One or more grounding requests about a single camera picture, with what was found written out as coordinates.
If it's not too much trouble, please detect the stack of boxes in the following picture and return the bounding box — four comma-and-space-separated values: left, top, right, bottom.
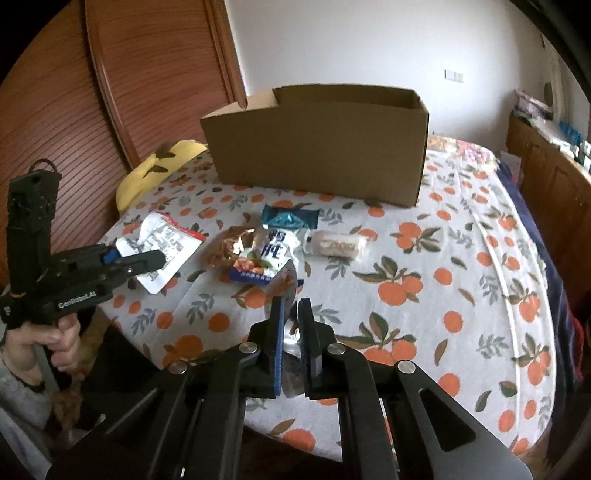
512, 89, 553, 121

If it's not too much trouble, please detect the clear brown snack packet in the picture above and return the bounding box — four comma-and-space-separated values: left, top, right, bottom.
206, 225, 257, 269

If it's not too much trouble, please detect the white and blue snack packet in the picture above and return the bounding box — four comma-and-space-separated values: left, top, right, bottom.
228, 226, 302, 288

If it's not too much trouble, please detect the clear roll cake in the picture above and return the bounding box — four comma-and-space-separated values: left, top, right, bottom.
302, 229, 371, 260

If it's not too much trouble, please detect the row of blue bottles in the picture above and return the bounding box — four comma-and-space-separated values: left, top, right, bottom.
558, 121, 583, 145

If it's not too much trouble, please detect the yellow plush toy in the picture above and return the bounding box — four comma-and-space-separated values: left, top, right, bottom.
115, 141, 209, 214

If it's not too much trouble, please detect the wooden slatted wardrobe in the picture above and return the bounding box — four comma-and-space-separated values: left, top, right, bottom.
0, 0, 249, 296

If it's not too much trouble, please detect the floral blanket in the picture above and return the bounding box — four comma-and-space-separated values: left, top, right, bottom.
425, 134, 505, 175

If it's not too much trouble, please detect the wooden cabinet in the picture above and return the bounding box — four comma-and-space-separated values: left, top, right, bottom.
505, 114, 591, 268

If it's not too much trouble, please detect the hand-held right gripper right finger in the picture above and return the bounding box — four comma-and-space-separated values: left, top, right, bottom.
298, 299, 532, 480

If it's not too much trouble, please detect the teal snack packet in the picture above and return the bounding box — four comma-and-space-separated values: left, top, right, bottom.
261, 204, 321, 230

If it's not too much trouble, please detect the brown cardboard box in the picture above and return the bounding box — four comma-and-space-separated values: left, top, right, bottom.
200, 84, 430, 208

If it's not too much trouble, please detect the white crinkled snack packet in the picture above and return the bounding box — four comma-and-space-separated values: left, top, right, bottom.
115, 212, 206, 294

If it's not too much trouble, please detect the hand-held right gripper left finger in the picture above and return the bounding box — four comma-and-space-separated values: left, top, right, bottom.
46, 298, 286, 480

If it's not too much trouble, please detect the silver snack packet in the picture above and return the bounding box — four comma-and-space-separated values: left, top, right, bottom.
265, 258, 308, 398

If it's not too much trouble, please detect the person's left hand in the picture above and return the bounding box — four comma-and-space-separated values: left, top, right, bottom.
44, 316, 82, 373

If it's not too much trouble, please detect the person's left forearm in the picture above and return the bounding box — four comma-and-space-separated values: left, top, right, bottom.
0, 323, 57, 467

